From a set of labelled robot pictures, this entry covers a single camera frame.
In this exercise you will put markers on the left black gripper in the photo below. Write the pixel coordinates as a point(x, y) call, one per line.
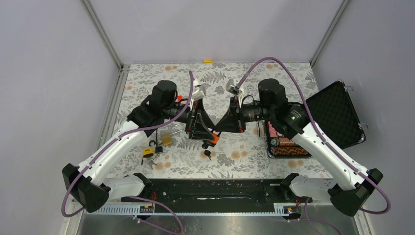
point(200, 130)

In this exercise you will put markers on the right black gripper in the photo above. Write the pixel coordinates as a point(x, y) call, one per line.
point(232, 122)

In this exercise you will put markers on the orange black padlock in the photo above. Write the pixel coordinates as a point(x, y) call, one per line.
point(214, 140)

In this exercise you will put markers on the brass long-shackle padlock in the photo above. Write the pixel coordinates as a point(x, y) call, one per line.
point(166, 139)

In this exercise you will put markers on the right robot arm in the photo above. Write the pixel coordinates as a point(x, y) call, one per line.
point(351, 183)

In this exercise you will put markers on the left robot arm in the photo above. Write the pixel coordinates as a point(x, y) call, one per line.
point(88, 182)

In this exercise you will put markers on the small black padlock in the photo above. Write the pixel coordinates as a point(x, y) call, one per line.
point(158, 149)

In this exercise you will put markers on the floral table mat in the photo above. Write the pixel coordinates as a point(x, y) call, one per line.
point(235, 155)

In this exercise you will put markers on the yellow padlock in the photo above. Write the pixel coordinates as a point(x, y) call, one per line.
point(149, 151)

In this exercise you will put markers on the black poker chip case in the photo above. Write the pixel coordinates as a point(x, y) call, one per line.
point(335, 114)

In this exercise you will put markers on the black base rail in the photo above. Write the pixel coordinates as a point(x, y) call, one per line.
point(209, 196)

